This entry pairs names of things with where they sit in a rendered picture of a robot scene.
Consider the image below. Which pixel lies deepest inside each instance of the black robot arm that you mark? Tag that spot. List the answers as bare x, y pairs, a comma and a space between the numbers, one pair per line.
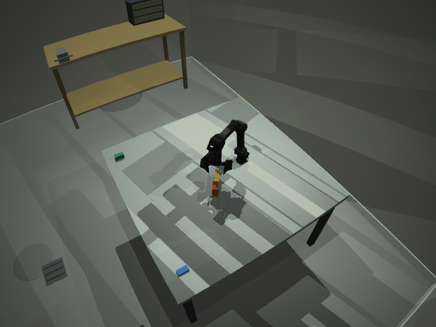
218, 142

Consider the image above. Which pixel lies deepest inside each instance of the small green block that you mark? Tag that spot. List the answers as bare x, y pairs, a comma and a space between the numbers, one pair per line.
119, 156

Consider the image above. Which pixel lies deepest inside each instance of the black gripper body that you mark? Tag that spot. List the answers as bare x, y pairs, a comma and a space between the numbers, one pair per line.
218, 162

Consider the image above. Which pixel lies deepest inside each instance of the blue rectangular block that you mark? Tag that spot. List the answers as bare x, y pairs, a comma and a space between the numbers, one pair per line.
183, 270

